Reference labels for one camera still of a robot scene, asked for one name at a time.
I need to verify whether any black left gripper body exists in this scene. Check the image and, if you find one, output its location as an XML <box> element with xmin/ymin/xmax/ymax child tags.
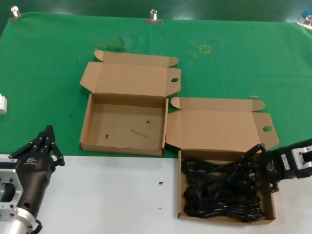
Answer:
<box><xmin>0</xmin><ymin>151</ymin><xmax>55</xmax><ymax>219</ymax></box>

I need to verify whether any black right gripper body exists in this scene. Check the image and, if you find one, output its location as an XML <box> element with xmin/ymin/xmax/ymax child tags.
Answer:
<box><xmin>258</xmin><ymin>138</ymin><xmax>312</xmax><ymax>186</ymax></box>

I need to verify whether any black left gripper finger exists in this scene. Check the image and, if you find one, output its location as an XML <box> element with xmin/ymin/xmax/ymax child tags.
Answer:
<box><xmin>11</xmin><ymin>125</ymin><xmax>54</xmax><ymax>159</ymax></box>
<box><xmin>42</xmin><ymin>136</ymin><xmax>66</xmax><ymax>168</ymax></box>

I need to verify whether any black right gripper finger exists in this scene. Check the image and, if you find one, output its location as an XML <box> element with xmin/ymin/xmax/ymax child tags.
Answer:
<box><xmin>240</xmin><ymin>143</ymin><xmax>267</xmax><ymax>168</ymax></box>
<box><xmin>238</xmin><ymin>165</ymin><xmax>260</xmax><ymax>187</ymax></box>

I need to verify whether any cardboard box with cables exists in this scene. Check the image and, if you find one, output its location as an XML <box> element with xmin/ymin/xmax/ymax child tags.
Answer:
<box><xmin>165</xmin><ymin>97</ymin><xmax>280</xmax><ymax>221</ymax></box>

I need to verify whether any cardboard box with loose screws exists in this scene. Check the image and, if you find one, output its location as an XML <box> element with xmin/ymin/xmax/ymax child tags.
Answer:
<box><xmin>79</xmin><ymin>49</ymin><xmax>182</xmax><ymax>156</ymax></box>

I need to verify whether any white plastic block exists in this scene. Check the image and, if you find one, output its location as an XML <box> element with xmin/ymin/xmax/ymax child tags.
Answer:
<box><xmin>0</xmin><ymin>94</ymin><xmax>8</xmax><ymax>115</ymax></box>

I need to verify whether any green cloth mat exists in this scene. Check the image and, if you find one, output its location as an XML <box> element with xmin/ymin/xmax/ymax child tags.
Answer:
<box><xmin>0</xmin><ymin>11</ymin><xmax>312</xmax><ymax>160</ymax></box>

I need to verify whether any green thread tangle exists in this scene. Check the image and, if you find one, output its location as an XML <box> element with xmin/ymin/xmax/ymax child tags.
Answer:
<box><xmin>96</xmin><ymin>40</ymin><xmax>129</xmax><ymax>52</ymax></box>

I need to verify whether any silver binder clip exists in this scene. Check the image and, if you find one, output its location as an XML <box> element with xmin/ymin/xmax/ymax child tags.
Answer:
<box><xmin>143</xmin><ymin>9</ymin><xmax>163</xmax><ymax>24</ymax></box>
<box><xmin>8</xmin><ymin>6</ymin><xmax>22</xmax><ymax>22</ymax></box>
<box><xmin>296</xmin><ymin>15</ymin><xmax>312</xmax><ymax>28</ymax></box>

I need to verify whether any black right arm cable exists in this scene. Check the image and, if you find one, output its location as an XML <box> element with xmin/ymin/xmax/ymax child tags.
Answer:
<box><xmin>267</xmin><ymin>181</ymin><xmax>281</xmax><ymax>195</ymax></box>

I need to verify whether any silver left wrist bracket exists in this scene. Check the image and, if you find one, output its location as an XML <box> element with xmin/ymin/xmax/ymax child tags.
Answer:
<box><xmin>0</xmin><ymin>168</ymin><xmax>24</xmax><ymax>216</ymax></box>

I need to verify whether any silver wrist bracket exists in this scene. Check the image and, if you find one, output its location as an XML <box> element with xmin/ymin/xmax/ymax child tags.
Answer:
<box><xmin>0</xmin><ymin>168</ymin><xmax>24</xmax><ymax>216</ymax></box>
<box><xmin>281</xmin><ymin>144</ymin><xmax>312</xmax><ymax>174</ymax></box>

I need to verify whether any silver right wrist bracket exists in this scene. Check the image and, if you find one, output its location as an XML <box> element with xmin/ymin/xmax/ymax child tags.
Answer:
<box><xmin>281</xmin><ymin>144</ymin><xmax>312</xmax><ymax>174</ymax></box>

